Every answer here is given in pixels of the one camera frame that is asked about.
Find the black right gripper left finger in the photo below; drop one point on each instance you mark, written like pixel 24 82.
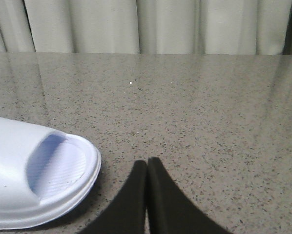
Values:
pixel 126 212

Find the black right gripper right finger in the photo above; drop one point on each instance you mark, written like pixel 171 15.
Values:
pixel 169 210

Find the light blue slipper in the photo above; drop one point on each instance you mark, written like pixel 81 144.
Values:
pixel 44 173

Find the white curtain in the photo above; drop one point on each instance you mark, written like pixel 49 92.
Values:
pixel 246 27

